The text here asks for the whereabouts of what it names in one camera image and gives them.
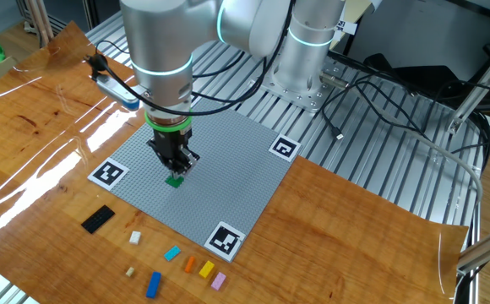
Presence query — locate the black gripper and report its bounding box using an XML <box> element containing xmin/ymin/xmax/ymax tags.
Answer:
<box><xmin>146</xmin><ymin>128</ymin><xmax>200</xmax><ymax>177</ymax></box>

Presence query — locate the grey Lego baseplate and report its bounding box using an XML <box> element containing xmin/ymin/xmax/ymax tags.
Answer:
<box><xmin>87</xmin><ymin>97</ymin><xmax>303</xmax><ymax>263</ymax></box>

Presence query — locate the cyan Lego brick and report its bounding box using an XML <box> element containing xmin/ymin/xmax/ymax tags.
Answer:
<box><xmin>163</xmin><ymin>245</ymin><xmax>182</xmax><ymax>263</ymax></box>

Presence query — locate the black Lego plate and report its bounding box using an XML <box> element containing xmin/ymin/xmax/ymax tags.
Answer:
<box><xmin>80</xmin><ymin>204</ymin><xmax>116</xmax><ymax>235</ymax></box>

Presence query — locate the yellow Lego brick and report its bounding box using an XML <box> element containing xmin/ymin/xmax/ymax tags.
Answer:
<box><xmin>198</xmin><ymin>259</ymin><xmax>215</xmax><ymax>280</ymax></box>

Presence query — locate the long blue Lego brick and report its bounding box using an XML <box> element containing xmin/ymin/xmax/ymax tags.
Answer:
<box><xmin>144</xmin><ymin>270</ymin><xmax>162</xmax><ymax>300</ymax></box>

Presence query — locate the pink Lego brick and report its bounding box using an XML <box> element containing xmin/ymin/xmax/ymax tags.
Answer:
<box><xmin>210</xmin><ymin>271</ymin><xmax>227</xmax><ymax>292</ymax></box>

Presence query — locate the black white marker tag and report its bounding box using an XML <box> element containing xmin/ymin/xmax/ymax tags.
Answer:
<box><xmin>204</xmin><ymin>220</ymin><xmax>247</xmax><ymax>263</ymax></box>
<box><xmin>87</xmin><ymin>156</ymin><xmax>130</xmax><ymax>191</ymax></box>
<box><xmin>268</xmin><ymin>133</ymin><xmax>303</xmax><ymax>163</ymax></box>

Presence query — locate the wood grain table mat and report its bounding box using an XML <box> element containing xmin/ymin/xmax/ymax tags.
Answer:
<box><xmin>0</xmin><ymin>19</ymin><xmax>469</xmax><ymax>304</ymax></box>

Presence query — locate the white label tag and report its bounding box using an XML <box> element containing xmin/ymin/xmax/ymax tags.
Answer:
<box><xmin>339</xmin><ymin>19</ymin><xmax>358</xmax><ymax>36</ymax></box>

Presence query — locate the green flange ring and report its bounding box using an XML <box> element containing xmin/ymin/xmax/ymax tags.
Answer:
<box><xmin>144</xmin><ymin>110</ymin><xmax>193</xmax><ymax>133</ymax></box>

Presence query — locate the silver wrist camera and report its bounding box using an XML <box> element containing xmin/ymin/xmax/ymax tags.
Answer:
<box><xmin>95</xmin><ymin>73</ymin><xmax>141</xmax><ymax>111</ymax></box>

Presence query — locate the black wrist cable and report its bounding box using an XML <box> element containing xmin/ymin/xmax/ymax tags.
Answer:
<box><xmin>84</xmin><ymin>0</ymin><xmax>297</xmax><ymax>117</ymax></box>

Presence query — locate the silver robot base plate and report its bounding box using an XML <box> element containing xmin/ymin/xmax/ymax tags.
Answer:
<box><xmin>258</xmin><ymin>57</ymin><xmax>346</xmax><ymax>114</ymax></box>

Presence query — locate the black usb cable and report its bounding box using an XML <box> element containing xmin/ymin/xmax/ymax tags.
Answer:
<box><xmin>319</xmin><ymin>75</ymin><xmax>398</xmax><ymax>141</ymax></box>

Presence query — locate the thick grey cable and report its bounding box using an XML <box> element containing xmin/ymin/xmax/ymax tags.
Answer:
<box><xmin>367</xmin><ymin>100</ymin><xmax>485</xmax><ymax>204</ymax></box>

